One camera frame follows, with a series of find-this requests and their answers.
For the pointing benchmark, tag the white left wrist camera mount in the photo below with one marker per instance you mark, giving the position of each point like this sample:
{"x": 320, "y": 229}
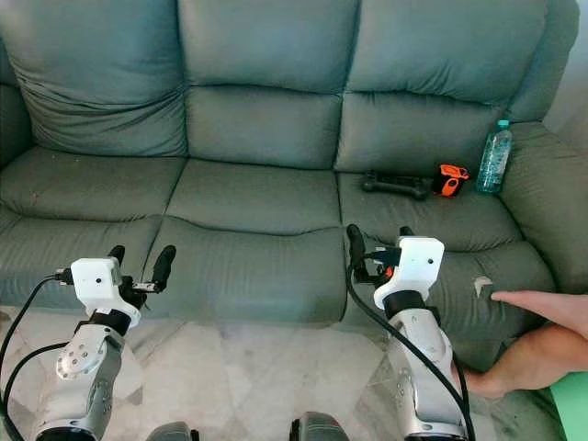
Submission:
{"x": 96, "y": 278}

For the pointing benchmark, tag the orange black handheld device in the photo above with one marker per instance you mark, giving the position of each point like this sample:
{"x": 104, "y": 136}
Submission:
{"x": 449, "y": 181}

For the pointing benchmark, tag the bright green fabric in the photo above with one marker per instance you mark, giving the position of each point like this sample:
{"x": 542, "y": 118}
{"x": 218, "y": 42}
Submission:
{"x": 570, "y": 409}

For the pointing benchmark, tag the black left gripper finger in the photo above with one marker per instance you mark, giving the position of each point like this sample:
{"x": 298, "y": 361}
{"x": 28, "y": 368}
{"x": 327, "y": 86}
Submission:
{"x": 118, "y": 256}
{"x": 165, "y": 265}

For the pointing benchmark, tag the silver robot right leg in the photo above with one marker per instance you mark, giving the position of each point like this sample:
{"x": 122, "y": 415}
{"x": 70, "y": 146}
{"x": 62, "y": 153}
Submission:
{"x": 320, "y": 428}

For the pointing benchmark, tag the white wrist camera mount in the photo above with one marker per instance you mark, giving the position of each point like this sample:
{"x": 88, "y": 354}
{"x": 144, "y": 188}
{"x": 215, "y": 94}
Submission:
{"x": 96, "y": 278}
{"x": 418, "y": 262}

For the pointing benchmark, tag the person's bare hand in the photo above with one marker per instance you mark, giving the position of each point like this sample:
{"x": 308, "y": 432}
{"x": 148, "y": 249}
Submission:
{"x": 551, "y": 310}

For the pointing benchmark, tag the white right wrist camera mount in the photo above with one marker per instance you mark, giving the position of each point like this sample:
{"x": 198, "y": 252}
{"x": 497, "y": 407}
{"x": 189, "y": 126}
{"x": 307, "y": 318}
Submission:
{"x": 418, "y": 262}

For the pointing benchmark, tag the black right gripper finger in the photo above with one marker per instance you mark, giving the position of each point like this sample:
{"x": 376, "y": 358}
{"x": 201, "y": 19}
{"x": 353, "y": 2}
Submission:
{"x": 357, "y": 246}
{"x": 407, "y": 232}

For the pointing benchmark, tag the clear plastic water bottle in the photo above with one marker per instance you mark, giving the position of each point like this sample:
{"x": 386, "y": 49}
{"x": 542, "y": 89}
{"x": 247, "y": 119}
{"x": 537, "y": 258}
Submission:
{"x": 493, "y": 161}

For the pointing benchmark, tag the silver robot leg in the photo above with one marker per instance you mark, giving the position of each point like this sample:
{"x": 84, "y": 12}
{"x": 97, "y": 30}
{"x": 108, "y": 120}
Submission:
{"x": 170, "y": 432}
{"x": 320, "y": 428}

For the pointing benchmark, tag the silver robot left leg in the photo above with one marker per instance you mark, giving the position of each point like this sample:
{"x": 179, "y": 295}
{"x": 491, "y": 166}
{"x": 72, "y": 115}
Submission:
{"x": 170, "y": 432}

